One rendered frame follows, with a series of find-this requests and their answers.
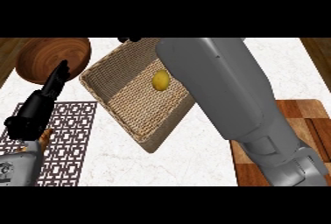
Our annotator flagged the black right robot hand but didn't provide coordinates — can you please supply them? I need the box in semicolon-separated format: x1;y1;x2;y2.
116;37;141;44

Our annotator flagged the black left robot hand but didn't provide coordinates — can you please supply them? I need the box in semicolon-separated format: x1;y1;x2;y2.
2;59;70;142

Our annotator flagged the yellow lemon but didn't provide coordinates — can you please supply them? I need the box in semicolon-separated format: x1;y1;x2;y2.
150;69;171;92

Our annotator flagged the rectangular wicker basket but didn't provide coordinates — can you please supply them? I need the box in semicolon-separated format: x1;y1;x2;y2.
76;37;196;154

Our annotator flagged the checkered wooden cutting board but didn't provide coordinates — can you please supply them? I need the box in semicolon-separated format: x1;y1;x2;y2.
228;98;331;187

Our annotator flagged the brown croissant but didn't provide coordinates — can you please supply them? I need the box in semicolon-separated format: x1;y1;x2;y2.
16;127;54;153

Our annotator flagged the brown patterned placemat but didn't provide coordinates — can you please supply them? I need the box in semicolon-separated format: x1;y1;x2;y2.
0;101;98;187

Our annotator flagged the round wooden bowl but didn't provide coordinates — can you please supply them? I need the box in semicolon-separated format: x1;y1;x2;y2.
14;37;93;86

